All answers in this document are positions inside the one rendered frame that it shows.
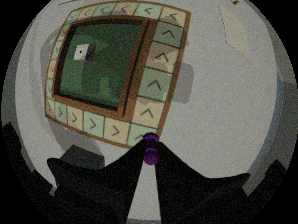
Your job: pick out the brown board frame with arrow squares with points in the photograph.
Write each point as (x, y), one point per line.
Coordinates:
(137, 76)

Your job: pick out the purple pawn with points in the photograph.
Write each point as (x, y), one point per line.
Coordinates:
(150, 155)

